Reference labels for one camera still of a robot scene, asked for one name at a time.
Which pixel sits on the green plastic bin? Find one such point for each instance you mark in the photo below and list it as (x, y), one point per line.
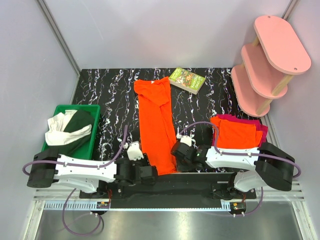
(85, 151)

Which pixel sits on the green paperback book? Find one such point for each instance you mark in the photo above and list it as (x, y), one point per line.
(186, 80)

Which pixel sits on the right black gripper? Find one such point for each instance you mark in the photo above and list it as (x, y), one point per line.
(181, 168)

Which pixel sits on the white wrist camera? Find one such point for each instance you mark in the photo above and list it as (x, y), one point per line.
(185, 139)
(134, 151)

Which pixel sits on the pink three-tier shelf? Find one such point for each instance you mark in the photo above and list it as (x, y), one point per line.
(268, 65)

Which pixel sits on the dark green t shirt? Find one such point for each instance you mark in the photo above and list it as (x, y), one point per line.
(77, 132)

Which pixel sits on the folded orange t shirt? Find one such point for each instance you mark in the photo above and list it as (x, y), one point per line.
(237, 135)

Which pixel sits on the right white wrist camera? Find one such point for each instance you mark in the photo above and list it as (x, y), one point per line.
(185, 139)

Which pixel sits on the white t shirt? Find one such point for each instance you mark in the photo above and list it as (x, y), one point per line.
(55, 124)

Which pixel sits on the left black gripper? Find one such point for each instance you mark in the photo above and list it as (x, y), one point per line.
(145, 161)

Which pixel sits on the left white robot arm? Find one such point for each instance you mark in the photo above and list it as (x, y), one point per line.
(50, 167)

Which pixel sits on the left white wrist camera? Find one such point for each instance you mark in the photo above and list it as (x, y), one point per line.
(134, 151)

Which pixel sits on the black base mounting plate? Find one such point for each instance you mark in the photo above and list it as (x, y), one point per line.
(178, 190)

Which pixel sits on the orange t shirt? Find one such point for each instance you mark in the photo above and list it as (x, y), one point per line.
(237, 135)
(157, 132)

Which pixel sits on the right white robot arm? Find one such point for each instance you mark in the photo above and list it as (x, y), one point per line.
(266, 165)

